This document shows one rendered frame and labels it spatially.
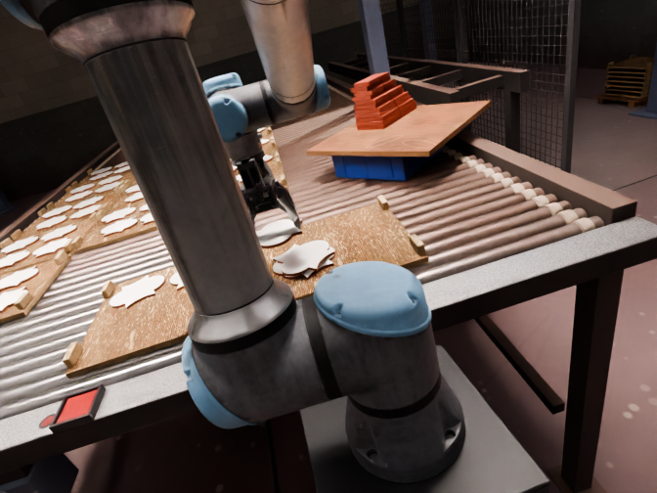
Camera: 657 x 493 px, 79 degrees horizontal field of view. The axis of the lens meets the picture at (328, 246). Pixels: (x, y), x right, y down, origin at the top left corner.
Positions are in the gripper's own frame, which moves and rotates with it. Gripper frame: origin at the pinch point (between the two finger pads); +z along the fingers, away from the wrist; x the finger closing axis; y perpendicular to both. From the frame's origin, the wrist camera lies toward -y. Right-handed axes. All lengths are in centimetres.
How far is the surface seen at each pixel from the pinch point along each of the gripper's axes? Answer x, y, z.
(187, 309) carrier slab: -24.9, 7.2, 10.3
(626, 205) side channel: 75, 12, 9
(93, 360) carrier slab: -43.8, 17.5, 10.3
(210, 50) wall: -125, -695, -43
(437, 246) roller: 36.2, 4.5, 12.5
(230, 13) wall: -74, -703, -88
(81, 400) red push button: -42, 28, 11
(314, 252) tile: 7.3, 0.5, 7.8
